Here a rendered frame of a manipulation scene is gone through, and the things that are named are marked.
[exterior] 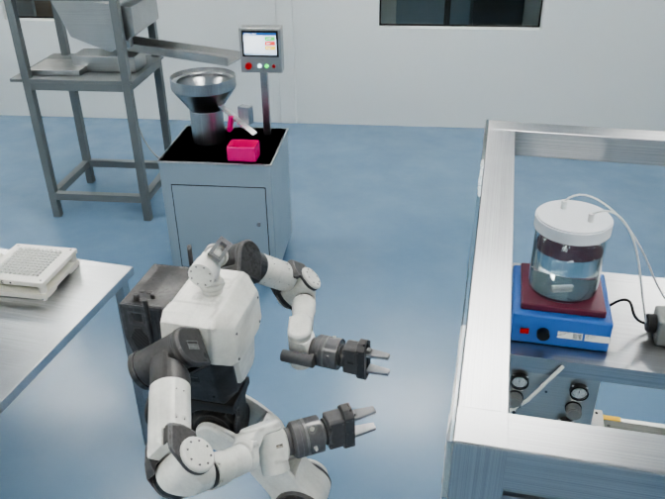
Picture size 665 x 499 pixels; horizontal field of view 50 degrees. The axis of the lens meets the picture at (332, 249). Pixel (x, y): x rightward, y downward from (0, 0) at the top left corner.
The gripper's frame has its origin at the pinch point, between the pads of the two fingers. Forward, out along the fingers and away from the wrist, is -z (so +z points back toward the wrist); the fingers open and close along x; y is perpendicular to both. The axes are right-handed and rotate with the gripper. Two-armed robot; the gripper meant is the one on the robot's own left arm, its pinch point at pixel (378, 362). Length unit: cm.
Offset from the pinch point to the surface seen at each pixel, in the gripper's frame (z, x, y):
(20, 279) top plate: 133, 5, -9
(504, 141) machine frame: -28, -66, -1
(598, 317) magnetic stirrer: -52, -37, 15
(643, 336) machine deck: -62, -29, 7
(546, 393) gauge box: -44, -20, 22
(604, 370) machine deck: -55, -28, 21
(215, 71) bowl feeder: 165, -11, -207
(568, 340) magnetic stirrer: -47, -31, 17
